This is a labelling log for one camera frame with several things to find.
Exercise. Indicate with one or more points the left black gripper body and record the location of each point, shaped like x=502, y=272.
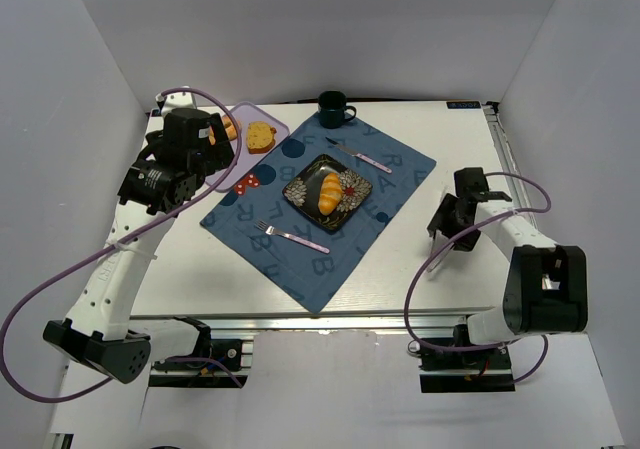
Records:
x=220, y=145

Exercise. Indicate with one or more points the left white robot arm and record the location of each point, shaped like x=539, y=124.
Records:
x=97, y=332

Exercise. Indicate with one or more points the pink handled knife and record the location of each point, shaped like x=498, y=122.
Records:
x=359, y=156

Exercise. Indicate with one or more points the toast slice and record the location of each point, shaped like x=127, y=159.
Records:
x=260, y=137

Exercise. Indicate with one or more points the dark green mug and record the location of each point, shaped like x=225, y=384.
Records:
x=333, y=110

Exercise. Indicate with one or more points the blue letter placemat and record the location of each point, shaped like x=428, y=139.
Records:
x=309, y=277

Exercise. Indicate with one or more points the black floral square plate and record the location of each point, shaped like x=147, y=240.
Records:
x=303, y=191

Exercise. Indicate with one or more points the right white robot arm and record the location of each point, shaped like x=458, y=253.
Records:
x=546, y=286

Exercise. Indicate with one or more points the pink handled fork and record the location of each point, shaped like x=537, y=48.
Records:
x=272, y=231

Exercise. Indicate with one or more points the long bread roll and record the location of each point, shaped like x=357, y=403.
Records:
x=331, y=194

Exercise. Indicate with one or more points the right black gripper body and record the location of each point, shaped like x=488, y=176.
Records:
x=451, y=219

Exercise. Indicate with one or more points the right table label sticker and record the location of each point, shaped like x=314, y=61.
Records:
x=463, y=105

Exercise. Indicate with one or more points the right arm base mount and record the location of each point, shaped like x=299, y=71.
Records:
x=488, y=371

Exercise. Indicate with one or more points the glazed bagel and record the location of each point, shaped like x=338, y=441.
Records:
x=230, y=128

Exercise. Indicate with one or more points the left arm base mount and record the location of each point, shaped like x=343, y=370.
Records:
x=215, y=362

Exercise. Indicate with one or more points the lavender tray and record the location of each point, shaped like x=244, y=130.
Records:
x=245, y=174

